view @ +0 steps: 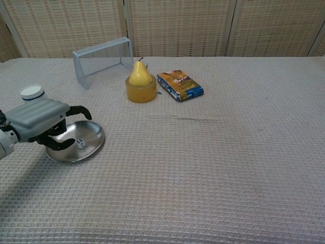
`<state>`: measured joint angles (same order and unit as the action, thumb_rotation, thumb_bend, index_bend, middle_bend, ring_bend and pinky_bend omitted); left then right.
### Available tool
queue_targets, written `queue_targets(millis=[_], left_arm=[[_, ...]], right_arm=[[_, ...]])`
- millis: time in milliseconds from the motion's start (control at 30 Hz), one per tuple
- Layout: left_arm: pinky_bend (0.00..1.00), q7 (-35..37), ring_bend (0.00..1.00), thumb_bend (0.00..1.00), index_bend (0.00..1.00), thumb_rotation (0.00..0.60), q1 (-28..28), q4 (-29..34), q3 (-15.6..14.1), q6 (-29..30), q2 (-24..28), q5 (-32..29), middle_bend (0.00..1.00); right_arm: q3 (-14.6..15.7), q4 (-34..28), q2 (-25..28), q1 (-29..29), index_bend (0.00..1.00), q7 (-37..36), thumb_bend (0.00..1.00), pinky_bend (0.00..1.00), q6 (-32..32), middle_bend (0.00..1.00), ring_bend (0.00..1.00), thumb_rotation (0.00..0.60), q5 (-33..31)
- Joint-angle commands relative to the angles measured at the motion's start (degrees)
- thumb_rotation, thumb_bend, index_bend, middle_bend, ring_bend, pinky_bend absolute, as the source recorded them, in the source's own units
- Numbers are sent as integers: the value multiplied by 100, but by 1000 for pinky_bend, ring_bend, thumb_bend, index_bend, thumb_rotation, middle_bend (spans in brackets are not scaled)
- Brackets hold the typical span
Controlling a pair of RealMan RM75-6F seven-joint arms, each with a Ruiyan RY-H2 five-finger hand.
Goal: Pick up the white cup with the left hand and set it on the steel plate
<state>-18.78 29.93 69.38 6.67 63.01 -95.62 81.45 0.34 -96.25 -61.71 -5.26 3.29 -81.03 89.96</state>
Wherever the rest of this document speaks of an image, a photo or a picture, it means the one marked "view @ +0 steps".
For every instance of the white paper cup blue print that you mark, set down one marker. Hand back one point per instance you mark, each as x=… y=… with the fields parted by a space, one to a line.
x=31 y=92

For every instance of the small white die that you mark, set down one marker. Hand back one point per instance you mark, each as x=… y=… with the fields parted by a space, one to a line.
x=81 y=143

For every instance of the yellow pear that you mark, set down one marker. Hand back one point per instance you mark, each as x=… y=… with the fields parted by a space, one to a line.
x=139 y=75

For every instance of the beige waffle-weave tablecloth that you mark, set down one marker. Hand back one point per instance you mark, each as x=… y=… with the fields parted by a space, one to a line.
x=177 y=165

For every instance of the woven bamboo folding screen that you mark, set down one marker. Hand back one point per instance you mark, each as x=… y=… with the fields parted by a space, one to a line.
x=177 y=25

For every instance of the round stainless steel plate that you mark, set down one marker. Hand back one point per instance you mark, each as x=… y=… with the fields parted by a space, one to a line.
x=91 y=132

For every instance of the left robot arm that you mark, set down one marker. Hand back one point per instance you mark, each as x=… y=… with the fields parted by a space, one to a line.
x=5 y=145

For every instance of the grey-blue metal mesh rack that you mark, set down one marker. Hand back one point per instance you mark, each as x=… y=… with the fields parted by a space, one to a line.
x=80 y=69

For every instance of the yellow tape roll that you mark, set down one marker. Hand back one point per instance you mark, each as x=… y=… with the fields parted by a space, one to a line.
x=141 y=95

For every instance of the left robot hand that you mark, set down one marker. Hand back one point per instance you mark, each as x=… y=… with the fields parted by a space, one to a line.
x=35 y=117

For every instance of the orange and blue snack packet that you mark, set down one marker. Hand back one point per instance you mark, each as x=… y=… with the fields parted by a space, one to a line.
x=180 y=85

